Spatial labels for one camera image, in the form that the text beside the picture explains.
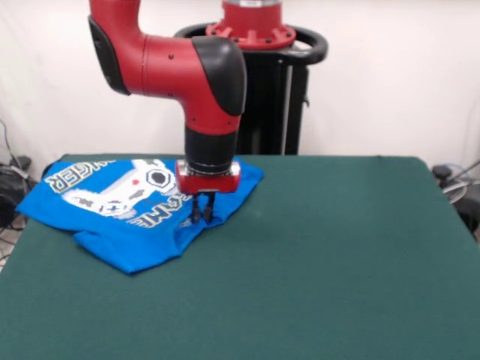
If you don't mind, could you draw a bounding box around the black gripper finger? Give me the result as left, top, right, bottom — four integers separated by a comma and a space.
203, 191, 217, 223
191, 191, 202, 224

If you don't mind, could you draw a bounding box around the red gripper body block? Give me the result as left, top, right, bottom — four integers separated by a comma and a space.
175, 159, 243, 195

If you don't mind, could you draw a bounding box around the blue printed T-shirt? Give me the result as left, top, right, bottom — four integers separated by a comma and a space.
15, 157, 265, 275

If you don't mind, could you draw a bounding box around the dark green table cloth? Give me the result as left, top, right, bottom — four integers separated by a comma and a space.
0, 153, 480, 360

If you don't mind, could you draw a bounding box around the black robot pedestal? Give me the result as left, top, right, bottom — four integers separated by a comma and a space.
172, 22, 330, 155

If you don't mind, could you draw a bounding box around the black cable tangle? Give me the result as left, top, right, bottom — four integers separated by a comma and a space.
0, 119, 45, 263

